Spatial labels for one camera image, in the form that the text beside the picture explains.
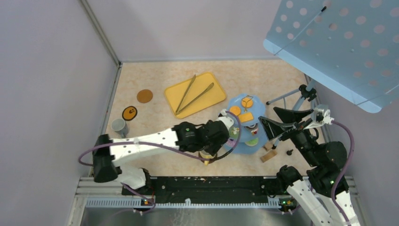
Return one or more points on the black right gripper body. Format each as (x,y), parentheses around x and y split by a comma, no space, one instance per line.
(300,137)

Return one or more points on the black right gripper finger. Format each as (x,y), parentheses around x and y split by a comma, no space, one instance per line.
(274,129)
(291,116)

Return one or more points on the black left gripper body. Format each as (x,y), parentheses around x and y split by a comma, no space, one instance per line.
(212,148)

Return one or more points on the purple frosted donut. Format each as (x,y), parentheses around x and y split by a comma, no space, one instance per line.
(230,143)

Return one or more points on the yellow cup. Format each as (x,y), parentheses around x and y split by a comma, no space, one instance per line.
(205,157)

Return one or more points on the green frosted donut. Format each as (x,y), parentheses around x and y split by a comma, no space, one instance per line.
(252,142)

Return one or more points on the dark brown round coaster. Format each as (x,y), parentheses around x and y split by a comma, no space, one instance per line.
(212,160)

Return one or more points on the square orange biscuit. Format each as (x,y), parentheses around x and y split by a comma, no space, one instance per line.
(245,117)

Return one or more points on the round orange biscuit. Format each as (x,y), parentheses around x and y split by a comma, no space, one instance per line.
(247,102)
(236,110)

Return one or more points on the light brown round coaster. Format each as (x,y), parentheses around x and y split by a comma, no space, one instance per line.
(144,96)

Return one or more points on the black yellow round coaster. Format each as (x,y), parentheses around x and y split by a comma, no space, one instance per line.
(129,113)

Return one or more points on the grey mug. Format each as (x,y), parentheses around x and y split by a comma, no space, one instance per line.
(120,126)

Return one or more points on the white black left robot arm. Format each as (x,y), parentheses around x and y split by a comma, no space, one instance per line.
(110,155)

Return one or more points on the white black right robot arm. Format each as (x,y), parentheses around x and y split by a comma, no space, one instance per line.
(325,197)

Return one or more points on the small wooden block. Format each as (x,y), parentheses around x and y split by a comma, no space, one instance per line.
(268,146)

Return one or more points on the blue three-tier cake stand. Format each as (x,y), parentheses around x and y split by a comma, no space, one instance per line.
(258,109)

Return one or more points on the yellow serving tray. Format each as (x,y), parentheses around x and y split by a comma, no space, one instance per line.
(194,95)

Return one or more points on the blue perforated board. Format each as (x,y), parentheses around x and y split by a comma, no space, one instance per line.
(349,46)

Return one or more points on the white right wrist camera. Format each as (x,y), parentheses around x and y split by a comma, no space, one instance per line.
(319,117)

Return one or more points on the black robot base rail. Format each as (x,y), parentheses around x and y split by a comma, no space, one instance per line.
(213,190)

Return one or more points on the white cable duct strip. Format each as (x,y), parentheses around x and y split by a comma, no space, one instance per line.
(138,203)

